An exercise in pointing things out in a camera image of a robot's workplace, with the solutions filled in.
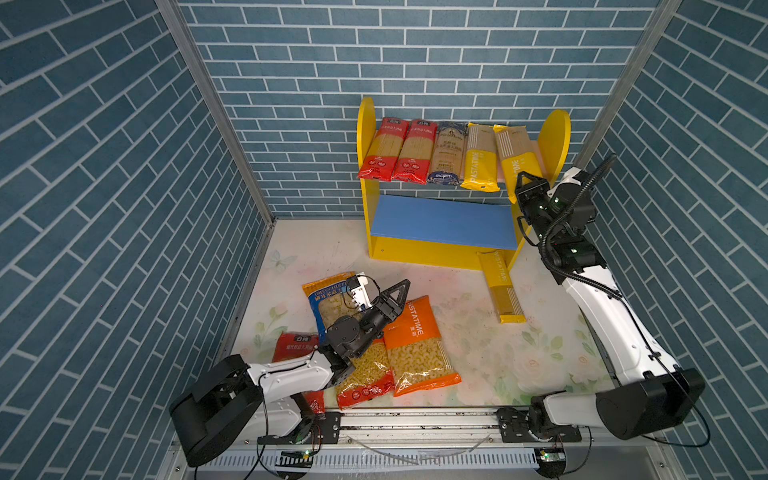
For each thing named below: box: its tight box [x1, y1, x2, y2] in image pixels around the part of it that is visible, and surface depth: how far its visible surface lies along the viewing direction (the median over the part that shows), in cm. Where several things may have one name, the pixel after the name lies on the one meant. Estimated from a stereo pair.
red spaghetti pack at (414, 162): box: [391, 119, 438, 185], surface depth 80 cm
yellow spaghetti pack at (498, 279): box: [477, 249, 527, 324], surface depth 101 cm
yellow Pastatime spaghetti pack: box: [460, 123, 501, 193], surface depth 78 cm
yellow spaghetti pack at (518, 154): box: [493, 124, 543, 203], surface depth 76 cm
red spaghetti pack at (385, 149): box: [357, 117, 410, 182], surface depth 81 cm
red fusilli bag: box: [336, 339, 395, 410], surface depth 80 cm
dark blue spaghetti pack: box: [427, 121, 468, 187], surface depth 79 cm
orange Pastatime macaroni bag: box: [383, 295, 462, 397], surface depth 84 cm
